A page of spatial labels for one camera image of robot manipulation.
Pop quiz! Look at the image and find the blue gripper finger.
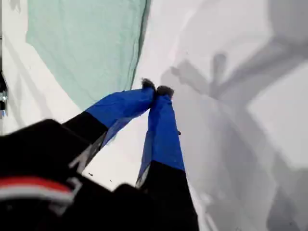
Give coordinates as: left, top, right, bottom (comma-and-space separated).
134, 85, 200, 231
61, 77, 156, 174

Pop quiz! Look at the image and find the pale green t-shirt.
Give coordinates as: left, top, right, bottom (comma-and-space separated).
26, 0, 152, 114

